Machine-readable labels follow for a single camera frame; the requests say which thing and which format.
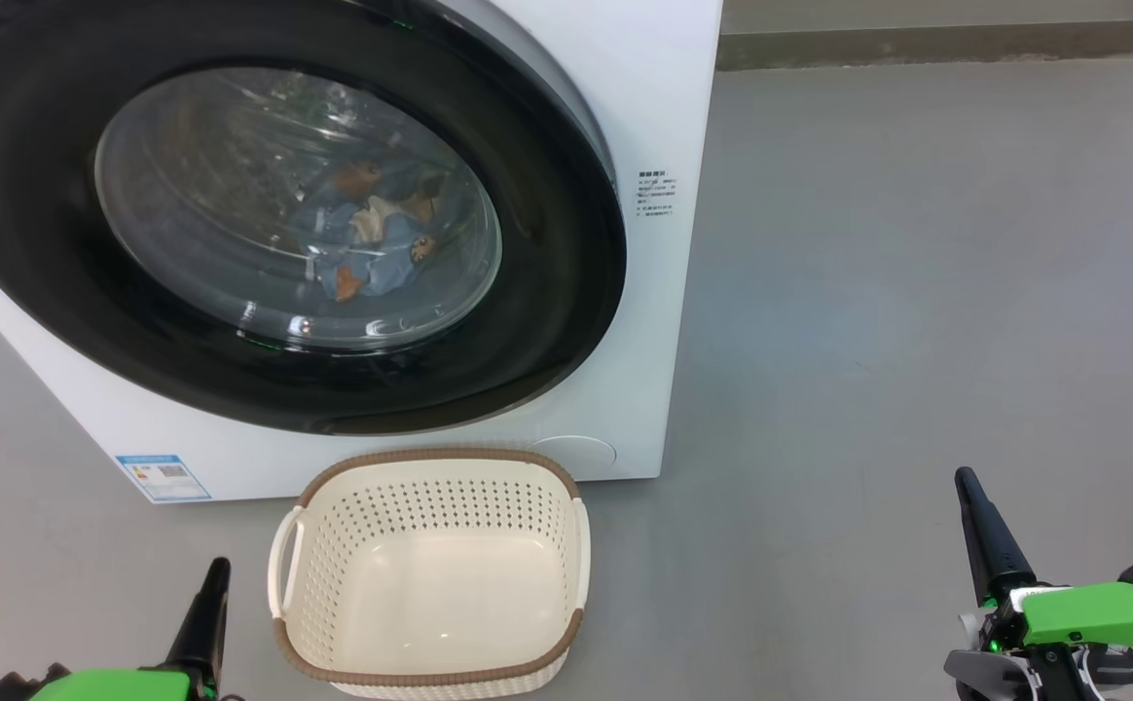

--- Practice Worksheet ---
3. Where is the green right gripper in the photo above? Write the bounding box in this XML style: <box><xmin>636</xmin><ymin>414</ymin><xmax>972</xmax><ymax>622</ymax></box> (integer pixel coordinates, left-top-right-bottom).
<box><xmin>944</xmin><ymin>466</ymin><xmax>1133</xmax><ymax>701</ymax></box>

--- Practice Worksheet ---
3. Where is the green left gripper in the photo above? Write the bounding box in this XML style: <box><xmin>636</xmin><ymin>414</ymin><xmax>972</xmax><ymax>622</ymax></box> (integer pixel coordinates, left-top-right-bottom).
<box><xmin>26</xmin><ymin>557</ymin><xmax>234</xmax><ymax>701</ymax></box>

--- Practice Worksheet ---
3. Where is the blue and cream cartoon garment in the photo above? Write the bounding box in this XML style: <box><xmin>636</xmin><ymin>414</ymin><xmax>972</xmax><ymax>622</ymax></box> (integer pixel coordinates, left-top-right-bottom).
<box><xmin>309</xmin><ymin>195</ymin><xmax>442</xmax><ymax>304</ymax></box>

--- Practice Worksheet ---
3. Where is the round black washing machine door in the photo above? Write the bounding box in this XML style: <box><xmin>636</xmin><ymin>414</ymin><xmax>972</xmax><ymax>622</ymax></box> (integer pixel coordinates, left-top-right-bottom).
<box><xmin>0</xmin><ymin>0</ymin><xmax>629</xmax><ymax>437</ymax></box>

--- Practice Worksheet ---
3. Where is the blue cartoon print garment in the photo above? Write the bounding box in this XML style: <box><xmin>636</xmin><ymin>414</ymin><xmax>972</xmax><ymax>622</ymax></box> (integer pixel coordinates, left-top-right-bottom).
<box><xmin>289</xmin><ymin>161</ymin><xmax>447</xmax><ymax>230</ymax></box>

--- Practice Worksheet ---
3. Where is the cream perforated laundry basket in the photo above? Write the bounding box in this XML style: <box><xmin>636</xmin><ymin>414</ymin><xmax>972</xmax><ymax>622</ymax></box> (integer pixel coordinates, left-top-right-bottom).
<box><xmin>268</xmin><ymin>448</ymin><xmax>593</xmax><ymax>701</ymax></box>

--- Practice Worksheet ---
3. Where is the white front-load washing machine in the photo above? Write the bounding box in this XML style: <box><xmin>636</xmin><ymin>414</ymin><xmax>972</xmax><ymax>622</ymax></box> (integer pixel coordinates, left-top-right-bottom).
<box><xmin>0</xmin><ymin>0</ymin><xmax>724</xmax><ymax>505</ymax></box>

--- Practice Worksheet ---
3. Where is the blue energy label sticker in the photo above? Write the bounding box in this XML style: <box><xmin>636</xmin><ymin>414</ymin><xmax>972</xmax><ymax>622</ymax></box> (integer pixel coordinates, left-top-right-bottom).
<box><xmin>115</xmin><ymin>453</ymin><xmax>213</xmax><ymax>505</ymax></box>

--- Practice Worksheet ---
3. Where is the dark skirting board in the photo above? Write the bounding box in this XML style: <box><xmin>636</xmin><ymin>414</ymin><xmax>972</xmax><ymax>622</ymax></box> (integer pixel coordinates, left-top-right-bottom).
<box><xmin>717</xmin><ymin>19</ymin><xmax>1133</xmax><ymax>72</ymax></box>

